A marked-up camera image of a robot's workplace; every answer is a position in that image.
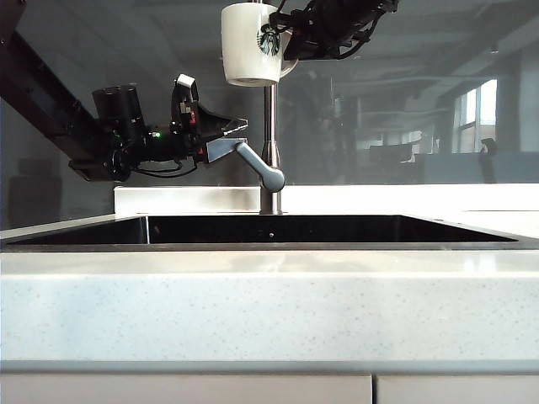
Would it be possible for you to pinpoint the wide grey cabinet door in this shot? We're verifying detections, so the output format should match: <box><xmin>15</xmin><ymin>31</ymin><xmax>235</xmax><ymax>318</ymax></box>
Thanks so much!
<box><xmin>0</xmin><ymin>373</ymin><xmax>373</xmax><ymax>404</ymax></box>

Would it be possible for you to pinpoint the grey faucet lever handle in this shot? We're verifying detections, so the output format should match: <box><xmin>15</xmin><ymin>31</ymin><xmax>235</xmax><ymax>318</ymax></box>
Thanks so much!
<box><xmin>234</xmin><ymin>141</ymin><xmax>287</xmax><ymax>194</ymax></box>

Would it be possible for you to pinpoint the steel gooseneck faucet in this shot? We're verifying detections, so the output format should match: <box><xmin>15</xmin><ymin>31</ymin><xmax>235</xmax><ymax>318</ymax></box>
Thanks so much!
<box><xmin>252</xmin><ymin>0</ymin><xmax>286</xmax><ymax>216</ymax></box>

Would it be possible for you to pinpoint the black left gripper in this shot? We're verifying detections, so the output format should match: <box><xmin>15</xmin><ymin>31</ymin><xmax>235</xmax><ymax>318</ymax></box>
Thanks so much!
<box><xmin>144</xmin><ymin>104</ymin><xmax>250</xmax><ymax>165</ymax></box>

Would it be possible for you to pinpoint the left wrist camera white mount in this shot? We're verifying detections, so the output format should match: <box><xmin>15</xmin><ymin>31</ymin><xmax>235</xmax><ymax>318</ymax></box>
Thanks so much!
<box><xmin>169</xmin><ymin>73</ymin><xmax>202</xmax><ymax>127</ymax></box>

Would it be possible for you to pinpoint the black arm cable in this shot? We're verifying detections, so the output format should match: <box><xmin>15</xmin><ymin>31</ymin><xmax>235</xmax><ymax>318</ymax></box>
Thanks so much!
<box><xmin>135</xmin><ymin>161</ymin><xmax>199</xmax><ymax>177</ymax></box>
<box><xmin>335</xmin><ymin>11</ymin><xmax>378</xmax><ymax>61</ymax></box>

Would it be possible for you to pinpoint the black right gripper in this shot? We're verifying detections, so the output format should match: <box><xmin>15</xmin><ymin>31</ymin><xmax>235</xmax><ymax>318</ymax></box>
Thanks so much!
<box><xmin>269</xmin><ymin>0</ymin><xmax>372</xmax><ymax>62</ymax></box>

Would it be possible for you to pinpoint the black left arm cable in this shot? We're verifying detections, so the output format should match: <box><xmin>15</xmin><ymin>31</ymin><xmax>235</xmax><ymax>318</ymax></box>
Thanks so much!
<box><xmin>135</xmin><ymin>161</ymin><xmax>199</xmax><ymax>177</ymax></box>

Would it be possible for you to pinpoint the white Starbucks logo mug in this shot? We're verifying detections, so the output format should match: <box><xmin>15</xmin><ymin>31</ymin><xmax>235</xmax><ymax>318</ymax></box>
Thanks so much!
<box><xmin>221</xmin><ymin>3</ymin><xmax>301</xmax><ymax>88</ymax></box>

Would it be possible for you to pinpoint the narrow grey cabinet door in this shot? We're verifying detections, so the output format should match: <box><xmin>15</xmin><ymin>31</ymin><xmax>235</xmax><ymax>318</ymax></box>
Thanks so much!
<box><xmin>376</xmin><ymin>373</ymin><xmax>539</xmax><ymax>404</ymax></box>

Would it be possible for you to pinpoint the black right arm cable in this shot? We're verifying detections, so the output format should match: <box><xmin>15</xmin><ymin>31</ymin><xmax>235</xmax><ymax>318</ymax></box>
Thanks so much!
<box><xmin>335</xmin><ymin>11</ymin><xmax>378</xmax><ymax>61</ymax></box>

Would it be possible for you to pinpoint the black undermount sink basin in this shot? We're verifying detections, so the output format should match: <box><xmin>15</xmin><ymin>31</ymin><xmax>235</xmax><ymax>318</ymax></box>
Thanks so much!
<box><xmin>6</xmin><ymin>214</ymin><xmax>539</xmax><ymax>253</ymax></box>

